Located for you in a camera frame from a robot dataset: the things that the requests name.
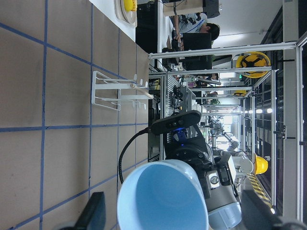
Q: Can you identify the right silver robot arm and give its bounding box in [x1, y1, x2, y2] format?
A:
[163, 128, 242, 230]

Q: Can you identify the white wire cup rack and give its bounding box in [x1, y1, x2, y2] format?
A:
[91, 70, 154, 111]

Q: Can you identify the light blue cup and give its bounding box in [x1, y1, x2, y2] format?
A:
[117, 160, 209, 230]

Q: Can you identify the yellow hard hat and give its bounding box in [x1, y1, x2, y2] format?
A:
[236, 51, 271, 79]

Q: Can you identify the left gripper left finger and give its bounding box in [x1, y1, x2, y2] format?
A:
[72, 192, 106, 230]

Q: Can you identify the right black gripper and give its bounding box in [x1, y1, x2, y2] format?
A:
[164, 125, 234, 186]

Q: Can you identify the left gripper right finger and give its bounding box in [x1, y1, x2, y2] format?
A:
[241, 190, 288, 230]

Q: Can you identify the person at desk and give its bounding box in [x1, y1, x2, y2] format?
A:
[171, 12, 220, 51]

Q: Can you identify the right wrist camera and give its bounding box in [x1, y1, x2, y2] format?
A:
[150, 110, 201, 135]

